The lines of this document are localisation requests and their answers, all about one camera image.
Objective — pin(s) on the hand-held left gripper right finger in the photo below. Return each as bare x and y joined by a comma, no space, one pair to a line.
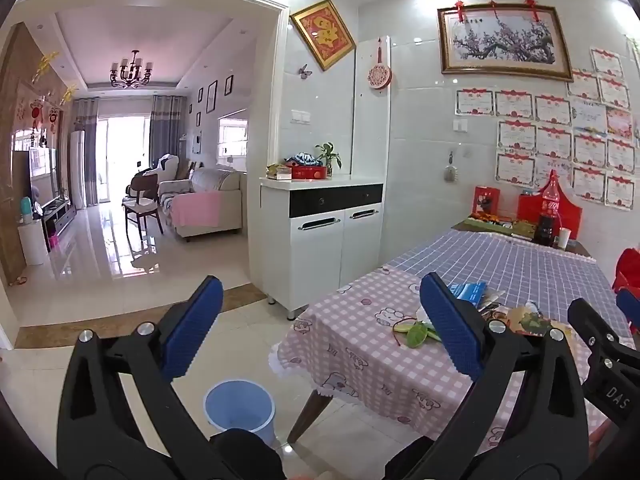
450,325

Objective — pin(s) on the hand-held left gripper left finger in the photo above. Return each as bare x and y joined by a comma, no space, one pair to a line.
195,325

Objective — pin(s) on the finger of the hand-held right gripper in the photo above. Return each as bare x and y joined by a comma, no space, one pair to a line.
595,327
631,310

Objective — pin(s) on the blue plastic bin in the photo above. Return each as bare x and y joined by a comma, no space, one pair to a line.
235,405

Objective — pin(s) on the green vegetable leaf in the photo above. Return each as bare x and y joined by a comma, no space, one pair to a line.
417,335

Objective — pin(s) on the blue white packet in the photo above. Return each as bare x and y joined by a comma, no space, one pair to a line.
467,292

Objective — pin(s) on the red plastic chair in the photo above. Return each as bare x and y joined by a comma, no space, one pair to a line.
630,265

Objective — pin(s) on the purple grid tablecloth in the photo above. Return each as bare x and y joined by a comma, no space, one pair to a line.
500,265

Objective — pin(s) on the white cup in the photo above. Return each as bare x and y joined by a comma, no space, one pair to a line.
564,238

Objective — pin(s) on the pink checked cartoon tablecloth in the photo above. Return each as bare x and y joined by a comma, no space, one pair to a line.
360,355

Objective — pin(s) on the green tray of snacks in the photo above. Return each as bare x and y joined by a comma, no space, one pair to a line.
487,219

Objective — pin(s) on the red gift box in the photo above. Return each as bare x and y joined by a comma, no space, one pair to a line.
570,215

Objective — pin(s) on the pink blanket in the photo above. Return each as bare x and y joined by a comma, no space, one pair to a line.
197,210

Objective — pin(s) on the flat gold box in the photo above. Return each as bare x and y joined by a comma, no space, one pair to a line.
522,230

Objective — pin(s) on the red photo card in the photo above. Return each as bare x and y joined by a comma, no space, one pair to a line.
486,202

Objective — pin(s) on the cola bottle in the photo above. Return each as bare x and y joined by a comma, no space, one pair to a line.
547,200

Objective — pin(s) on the person's dark trouser leg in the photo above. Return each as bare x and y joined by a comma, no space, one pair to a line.
250,455

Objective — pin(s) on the beige sofa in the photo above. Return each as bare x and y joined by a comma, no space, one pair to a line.
220,185

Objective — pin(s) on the dark wooden chair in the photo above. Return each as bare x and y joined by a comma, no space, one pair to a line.
142,187

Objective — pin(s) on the white sideboard cabinet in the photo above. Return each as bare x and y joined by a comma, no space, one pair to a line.
320,240

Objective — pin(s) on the white covered armchair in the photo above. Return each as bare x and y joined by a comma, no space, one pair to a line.
167,165

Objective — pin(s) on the pink basket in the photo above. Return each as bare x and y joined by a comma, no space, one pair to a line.
51,242

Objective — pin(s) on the dark television stand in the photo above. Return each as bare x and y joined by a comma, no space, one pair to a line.
57,217

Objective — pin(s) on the red tin box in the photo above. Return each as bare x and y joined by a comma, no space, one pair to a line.
307,172

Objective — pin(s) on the white standing air conditioner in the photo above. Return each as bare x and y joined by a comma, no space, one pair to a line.
77,170

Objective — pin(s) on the grey striped curtain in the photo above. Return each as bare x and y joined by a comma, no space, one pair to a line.
86,150
167,130

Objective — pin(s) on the blue knit hat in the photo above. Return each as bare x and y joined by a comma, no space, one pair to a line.
302,158

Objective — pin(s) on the teal bottle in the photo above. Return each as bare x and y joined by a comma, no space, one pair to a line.
26,210

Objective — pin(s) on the small potted plant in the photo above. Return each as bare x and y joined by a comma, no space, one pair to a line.
330,152

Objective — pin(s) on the black television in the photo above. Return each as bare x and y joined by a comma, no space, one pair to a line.
22,180

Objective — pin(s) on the round red hanging ornament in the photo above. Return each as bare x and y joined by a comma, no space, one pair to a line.
380,77

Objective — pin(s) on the black chandelier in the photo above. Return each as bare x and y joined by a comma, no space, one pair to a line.
131,72

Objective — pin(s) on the framed plum blossom painting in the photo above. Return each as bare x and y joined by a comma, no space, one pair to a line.
505,42

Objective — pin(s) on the small red knot tassel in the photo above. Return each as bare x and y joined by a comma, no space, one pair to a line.
459,9
493,9
530,7

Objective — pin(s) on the grey hanging wall ornament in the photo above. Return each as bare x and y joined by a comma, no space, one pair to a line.
450,174

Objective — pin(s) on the wall of red-bordered certificates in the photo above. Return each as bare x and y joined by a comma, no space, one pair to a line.
520,135

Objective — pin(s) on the black picture frame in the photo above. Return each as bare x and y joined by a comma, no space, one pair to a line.
229,86
211,96

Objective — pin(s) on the butterfly wall decoration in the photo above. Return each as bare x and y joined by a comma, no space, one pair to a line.
305,71

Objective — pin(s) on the red gold diamond frame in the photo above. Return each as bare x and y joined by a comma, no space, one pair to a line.
324,34

